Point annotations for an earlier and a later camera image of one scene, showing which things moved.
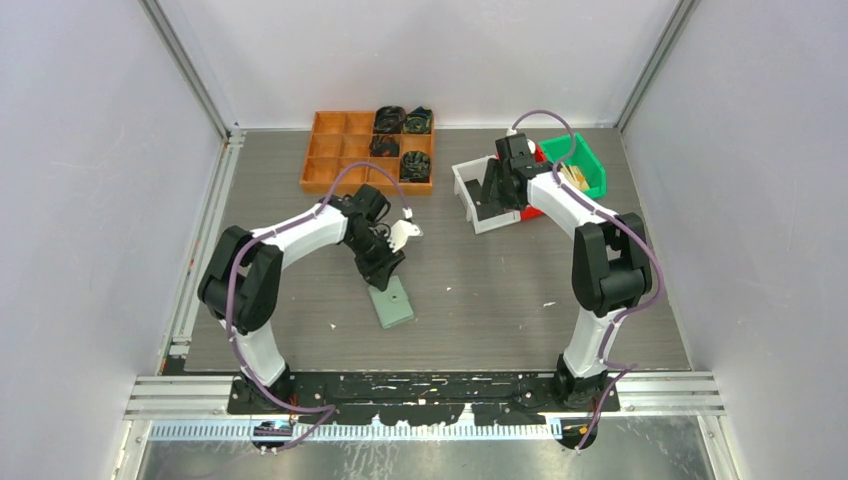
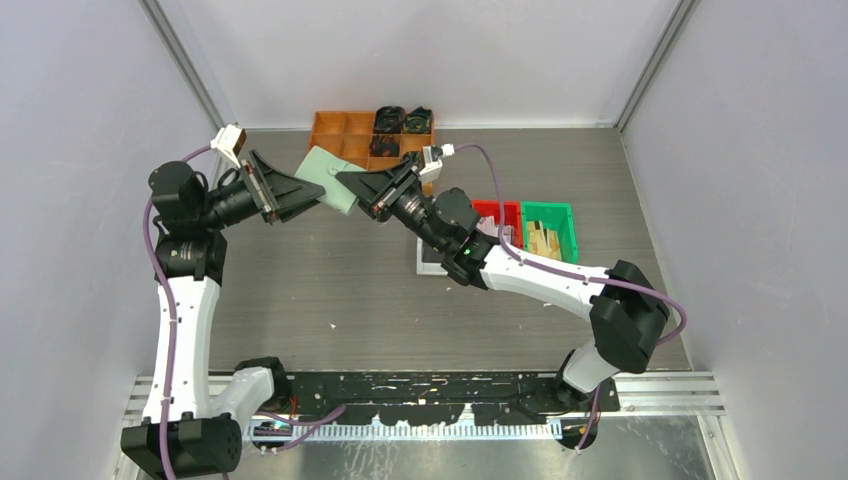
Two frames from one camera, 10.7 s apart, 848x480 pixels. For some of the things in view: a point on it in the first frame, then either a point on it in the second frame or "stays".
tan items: x=573 y=175 -> x=543 y=241
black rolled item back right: x=419 y=121 stays
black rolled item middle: x=384 y=146 stays
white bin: x=473 y=170 -> x=429 y=260
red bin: x=528 y=212 -> x=511 y=216
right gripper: x=494 y=172 -> x=376 y=191
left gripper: x=379 y=271 -> x=277 y=193
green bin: x=558 y=149 -> x=555 y=216
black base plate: x=503 y=398 stays
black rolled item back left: x=389 y=120 stays
